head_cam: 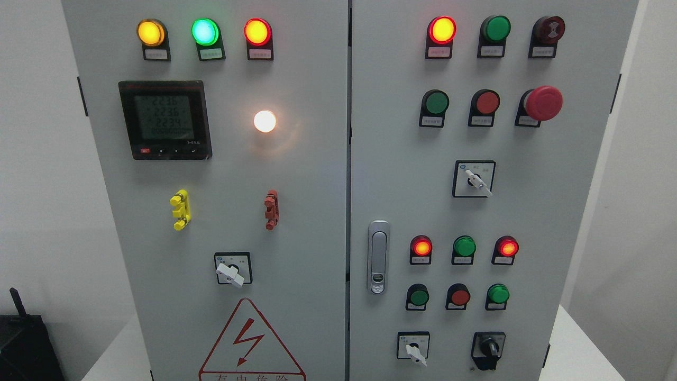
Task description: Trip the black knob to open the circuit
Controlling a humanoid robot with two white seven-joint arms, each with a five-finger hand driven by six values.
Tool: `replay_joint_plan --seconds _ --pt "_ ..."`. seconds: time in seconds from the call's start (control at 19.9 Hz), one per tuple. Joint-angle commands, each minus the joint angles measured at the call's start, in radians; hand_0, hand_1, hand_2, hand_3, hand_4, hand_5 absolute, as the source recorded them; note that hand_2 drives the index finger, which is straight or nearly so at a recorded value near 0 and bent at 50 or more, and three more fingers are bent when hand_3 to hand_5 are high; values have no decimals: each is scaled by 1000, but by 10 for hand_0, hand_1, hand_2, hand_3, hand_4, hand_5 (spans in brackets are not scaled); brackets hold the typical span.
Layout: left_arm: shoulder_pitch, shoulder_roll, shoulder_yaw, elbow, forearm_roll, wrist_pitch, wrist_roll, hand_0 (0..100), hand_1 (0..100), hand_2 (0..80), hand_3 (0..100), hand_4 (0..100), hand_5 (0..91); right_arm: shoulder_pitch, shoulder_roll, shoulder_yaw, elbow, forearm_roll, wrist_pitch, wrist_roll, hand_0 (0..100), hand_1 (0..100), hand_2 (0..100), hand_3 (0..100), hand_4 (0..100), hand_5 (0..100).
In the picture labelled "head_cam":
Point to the black device with antenna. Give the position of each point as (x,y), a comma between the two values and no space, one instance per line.
(26,351)

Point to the red indicator light lower left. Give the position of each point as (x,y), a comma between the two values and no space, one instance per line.
(420,250)

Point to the red indicator light lower right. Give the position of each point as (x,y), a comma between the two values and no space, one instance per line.
(505,250)

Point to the green indicator light lower middle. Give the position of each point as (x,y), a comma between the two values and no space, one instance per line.
(463,250)

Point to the red terminal connector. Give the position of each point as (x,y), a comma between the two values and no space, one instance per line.
(272,213)

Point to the yellow terminal connector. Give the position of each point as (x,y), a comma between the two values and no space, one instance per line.
(181,210)

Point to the green push button lower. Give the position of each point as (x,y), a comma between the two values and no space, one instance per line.
(417,298)

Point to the black knob selector switch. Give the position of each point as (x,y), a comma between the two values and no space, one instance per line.
(487,348)

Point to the white selector switch middle right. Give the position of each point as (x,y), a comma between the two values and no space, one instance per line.
(473,179)

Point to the white selector switch bottom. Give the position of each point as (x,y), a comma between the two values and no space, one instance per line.
(413,345)

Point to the green push button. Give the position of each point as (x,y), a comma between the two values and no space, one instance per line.
(434,105)
(417,298)

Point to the yellow indicator light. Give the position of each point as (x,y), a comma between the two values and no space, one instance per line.
(154,38)

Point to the grey electrical control cabinet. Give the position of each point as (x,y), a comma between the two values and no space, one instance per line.
(346,85)

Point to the red push button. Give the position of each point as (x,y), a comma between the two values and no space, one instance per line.
(458,296)
(484,104)

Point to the black digital power meter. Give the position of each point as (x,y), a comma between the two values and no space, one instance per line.
(166,119)

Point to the red indicator light top left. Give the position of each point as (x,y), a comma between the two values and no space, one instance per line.
(259,41)

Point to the red indicator light top right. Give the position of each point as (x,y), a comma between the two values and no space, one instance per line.
(440,35)

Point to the red indicator light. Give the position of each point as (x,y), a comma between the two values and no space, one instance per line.
(259,41)
(420,250)
(505,250)
(440,35)

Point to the green lit indicator light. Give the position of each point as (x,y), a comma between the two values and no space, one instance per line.
(208,40)

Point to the red high voltage warning sticker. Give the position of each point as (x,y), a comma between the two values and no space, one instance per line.
(249,349)

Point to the red push button upper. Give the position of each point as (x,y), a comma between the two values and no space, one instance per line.
(484,104)

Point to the red push button lower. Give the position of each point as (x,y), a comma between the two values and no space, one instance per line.
(458,296)

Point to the white selector switch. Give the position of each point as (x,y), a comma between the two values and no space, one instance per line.
(473,179)
(413,345)

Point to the red emergency stop button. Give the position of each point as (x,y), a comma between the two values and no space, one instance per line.
(539,104)

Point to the green indicator light top right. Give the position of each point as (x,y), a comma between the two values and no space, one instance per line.
(493,33)

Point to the white selector switch left door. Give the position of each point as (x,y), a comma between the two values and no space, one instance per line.
(233,268)

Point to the white lit indicator light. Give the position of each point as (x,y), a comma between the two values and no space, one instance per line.
(265,121)

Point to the green indicator light bottom right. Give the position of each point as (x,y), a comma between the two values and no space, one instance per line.
(497,297)

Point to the green push button upper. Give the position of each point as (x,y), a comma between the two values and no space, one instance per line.
(434,105)

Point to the silver door latch handle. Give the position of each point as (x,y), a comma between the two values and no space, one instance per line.
(379,233)

